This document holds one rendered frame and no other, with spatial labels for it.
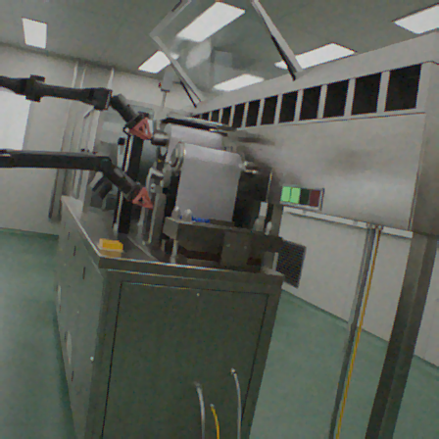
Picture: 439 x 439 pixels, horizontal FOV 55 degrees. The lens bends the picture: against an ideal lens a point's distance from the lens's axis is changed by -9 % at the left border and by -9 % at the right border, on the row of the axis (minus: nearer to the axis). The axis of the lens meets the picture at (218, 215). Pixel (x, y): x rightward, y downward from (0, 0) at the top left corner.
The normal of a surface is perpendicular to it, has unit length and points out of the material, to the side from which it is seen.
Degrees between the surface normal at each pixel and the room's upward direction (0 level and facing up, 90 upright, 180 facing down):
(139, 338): 90
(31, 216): 90
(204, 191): 90
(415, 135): 90
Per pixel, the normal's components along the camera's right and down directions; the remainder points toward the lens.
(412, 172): -0.91, -0.14
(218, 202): 0.38, 0.11
